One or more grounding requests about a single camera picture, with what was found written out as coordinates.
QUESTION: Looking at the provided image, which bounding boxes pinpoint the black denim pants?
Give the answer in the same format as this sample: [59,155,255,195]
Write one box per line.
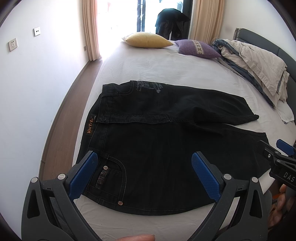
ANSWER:
[78,81,269,215]

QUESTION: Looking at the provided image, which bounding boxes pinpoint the person's right hand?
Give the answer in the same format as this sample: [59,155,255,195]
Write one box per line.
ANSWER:
[268,184,287,228]

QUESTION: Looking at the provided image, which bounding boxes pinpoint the person's left hand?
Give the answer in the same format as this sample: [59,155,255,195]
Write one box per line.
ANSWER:
[116,234,156,241]

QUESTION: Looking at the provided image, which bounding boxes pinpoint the beige grey folded duvet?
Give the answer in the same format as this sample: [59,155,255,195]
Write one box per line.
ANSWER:
[213,39,295,123]

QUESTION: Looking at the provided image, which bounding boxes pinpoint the grey upholstered headboard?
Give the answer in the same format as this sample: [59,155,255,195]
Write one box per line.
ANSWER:
[233,28,296,113]

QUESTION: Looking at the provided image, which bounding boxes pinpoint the purple patterned pillow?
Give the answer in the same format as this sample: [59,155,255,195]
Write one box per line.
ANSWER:
[175,40,221,59]

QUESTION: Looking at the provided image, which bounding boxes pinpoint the right beige curtain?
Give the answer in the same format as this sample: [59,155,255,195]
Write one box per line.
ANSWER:
[188,0,225,44]

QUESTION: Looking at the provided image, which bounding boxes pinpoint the beige curtain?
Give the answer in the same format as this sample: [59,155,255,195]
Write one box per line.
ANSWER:
[188,0,225,44]
[82,0,101,61]

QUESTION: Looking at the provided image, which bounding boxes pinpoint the dark clothes on chair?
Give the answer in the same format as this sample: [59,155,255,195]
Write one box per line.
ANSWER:
[155,8,190,40]

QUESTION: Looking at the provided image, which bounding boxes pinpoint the white bed sheet mattress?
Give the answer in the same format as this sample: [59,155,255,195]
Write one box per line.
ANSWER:
[75,42,295,240]

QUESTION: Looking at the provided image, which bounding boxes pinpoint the yellow pillow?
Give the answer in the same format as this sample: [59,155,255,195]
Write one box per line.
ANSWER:
[123,32,173,49]

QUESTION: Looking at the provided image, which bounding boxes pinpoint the left beige curtain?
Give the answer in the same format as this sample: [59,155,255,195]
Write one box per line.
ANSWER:
[82,0,101,61]

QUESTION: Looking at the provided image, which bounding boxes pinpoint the lower white wall socket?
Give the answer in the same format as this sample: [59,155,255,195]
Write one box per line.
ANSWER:
[8,38,18,52]

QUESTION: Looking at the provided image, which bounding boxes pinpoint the white wall socket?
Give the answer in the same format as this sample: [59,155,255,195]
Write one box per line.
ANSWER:
[33,27,41,37]
[8,38,18,52]

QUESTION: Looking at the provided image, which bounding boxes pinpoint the upper white wall socket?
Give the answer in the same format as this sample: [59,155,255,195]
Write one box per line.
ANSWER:
[33,27,41,37]

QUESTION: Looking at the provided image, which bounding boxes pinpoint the black window frame grille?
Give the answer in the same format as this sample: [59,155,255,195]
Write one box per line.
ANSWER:
[137,0,146,32]

